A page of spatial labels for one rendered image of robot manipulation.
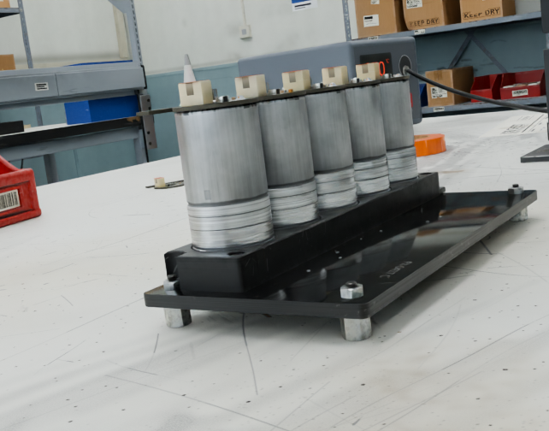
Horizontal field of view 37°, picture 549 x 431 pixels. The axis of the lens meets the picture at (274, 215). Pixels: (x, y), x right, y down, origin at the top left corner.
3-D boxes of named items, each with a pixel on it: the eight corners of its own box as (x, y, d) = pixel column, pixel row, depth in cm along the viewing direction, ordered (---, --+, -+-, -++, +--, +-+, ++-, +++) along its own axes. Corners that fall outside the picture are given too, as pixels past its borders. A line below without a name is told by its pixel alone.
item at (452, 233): (378, 218, 37) (375, 193, 37) (540, 215, 33) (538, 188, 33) (145, 330, 24) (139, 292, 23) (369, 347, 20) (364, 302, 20)
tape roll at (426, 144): (415, 159, 59) (413, 142, 58) (351, 160, 63) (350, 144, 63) (461, 147, 63) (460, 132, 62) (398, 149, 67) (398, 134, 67)
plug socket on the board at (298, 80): (315, 88, 28) (313, 68, 28) (303, 91, 27) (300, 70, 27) (295, 91, 28) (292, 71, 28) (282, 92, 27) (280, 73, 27)
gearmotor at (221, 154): (292, 261, 25) (272, 91, 24) (248, 282, 23) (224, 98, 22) (227, 259, 26) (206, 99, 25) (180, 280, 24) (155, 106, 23)
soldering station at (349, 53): (426, 128, 85) (417, 35, 84) (360, 143, 77) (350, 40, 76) (315, 135, 96) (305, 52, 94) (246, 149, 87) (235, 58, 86)
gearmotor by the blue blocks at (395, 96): (429, 195, 34) (417, 71, 33) (406, 206, 32) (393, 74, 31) (375, 197, 35) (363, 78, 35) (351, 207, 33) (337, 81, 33)
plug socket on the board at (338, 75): (351, 83, 30) (350, 65, 30) (341, 85, 29) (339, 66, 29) (333, 85, 30) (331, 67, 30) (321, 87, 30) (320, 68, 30)
